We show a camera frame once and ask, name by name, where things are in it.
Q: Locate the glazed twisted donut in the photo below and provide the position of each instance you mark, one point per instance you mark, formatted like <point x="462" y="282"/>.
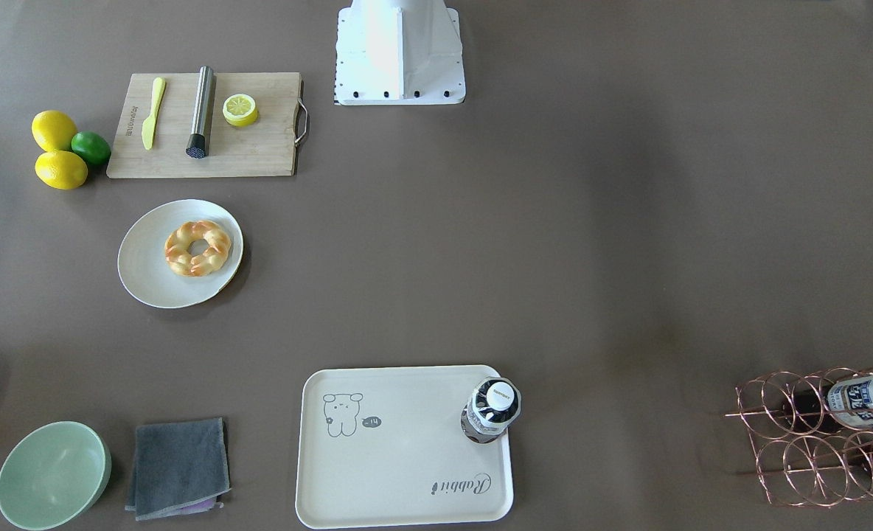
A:
<point x="181" y="261"/>

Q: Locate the white round plate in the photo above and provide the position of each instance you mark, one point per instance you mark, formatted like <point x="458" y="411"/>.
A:
<point x="143" y="270"/>

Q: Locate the water bottle on tray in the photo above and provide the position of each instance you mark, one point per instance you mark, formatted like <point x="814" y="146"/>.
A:
<point x="492" y="406"/>

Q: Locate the cream rabbit tray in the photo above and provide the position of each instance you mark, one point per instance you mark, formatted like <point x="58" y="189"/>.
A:
<point x="385" y="447"/>

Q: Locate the wooden cutting board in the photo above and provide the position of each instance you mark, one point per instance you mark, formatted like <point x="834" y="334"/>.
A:
<point x="266" y="148"/>

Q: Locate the half lemon slice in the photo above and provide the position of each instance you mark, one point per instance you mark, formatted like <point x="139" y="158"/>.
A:
<point x="240" y="110"/>

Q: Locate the steel cylinder grinder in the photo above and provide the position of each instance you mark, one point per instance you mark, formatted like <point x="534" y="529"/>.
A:
<point x="197" y="145"/>

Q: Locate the yellow plastic knife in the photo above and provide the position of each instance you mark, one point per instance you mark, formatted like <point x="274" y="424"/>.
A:
<point x="148" y="129"/>

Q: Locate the grey folded cloth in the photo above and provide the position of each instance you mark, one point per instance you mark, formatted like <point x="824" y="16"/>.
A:
<point x="178" y="469"/>

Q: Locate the green lime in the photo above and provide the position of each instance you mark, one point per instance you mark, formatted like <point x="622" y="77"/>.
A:
<point x="91" y="147"/>

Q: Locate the lower yellow lemon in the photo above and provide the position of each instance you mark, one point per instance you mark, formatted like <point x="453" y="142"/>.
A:
<point x="62" y="170"/>

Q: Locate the yellow lemon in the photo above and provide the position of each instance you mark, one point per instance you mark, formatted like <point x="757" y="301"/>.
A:
<point x="53" y="130"/>
<point x="62" y="170"/>

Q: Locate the upper yellow lemon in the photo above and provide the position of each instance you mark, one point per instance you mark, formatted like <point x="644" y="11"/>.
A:
<point x="53" y="130"/>

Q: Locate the green bowl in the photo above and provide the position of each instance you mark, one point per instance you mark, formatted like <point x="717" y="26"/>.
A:
<point x="53" y="475"/>

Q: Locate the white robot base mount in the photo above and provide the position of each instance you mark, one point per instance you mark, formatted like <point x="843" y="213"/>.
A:
<point x="399" y="53"/>

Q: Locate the copper wire bottle rack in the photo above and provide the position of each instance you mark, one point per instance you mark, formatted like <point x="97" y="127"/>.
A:
<point x="803" y="456"/>

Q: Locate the bottle in wire rack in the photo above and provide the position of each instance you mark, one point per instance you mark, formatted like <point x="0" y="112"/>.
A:
<point x="850" y="402"/>

